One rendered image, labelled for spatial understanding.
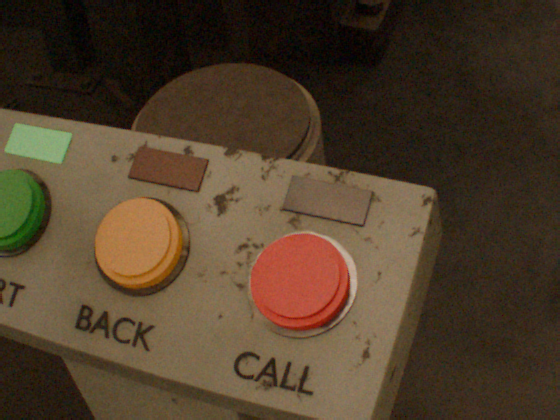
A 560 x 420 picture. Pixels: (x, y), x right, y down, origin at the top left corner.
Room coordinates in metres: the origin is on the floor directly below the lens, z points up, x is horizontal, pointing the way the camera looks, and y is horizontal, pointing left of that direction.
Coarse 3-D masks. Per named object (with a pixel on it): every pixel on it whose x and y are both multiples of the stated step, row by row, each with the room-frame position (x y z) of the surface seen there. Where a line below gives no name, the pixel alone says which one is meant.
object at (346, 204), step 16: (288, 192) 0.29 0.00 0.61; (304, 192) 0.28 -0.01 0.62; (320, 192) 0.28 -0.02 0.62; (336, 192) 0.28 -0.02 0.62; (352, 192) 0.28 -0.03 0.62; (368, 192) 0.28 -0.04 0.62; (288, 208) 0.28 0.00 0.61; (304, 208) 0.28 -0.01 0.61; (320, 208) 0.28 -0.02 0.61; (336, 208) 0.27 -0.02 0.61; (352, 208) 0.27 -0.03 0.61; (368, 208) 0.27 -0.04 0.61; (352, 224) 0.27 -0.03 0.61
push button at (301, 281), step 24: (288, 240) 0.26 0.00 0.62; (312, 240) 0.26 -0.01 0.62; (264, 264) 0.25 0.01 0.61; (288, 264) 0.25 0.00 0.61; (312, 264) 0.25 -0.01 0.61; (336, 264) 0.24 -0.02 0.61; (264, 288) 0.24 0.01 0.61; (288, 288) 0.24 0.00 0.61; (312, 288) 0.24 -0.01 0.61; (336, 288) 0.24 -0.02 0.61; (264, 312) 0.23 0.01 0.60; (288, 312) 0.23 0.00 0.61; (312, 312) 0.23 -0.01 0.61; (336, 312) 0.23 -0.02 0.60
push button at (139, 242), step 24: (120, 216) 0.29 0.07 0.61; (144, 216) 0.28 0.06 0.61; (168, 216) 0.28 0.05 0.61; (96, 240) 0.28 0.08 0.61; (120, 240) 0.28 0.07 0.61; (144, 240) 0.27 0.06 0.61; (168, 240) 0.27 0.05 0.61; (120, 264) 0.27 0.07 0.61; (144, 264) 0.26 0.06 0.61; (168, 264) 0.26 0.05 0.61
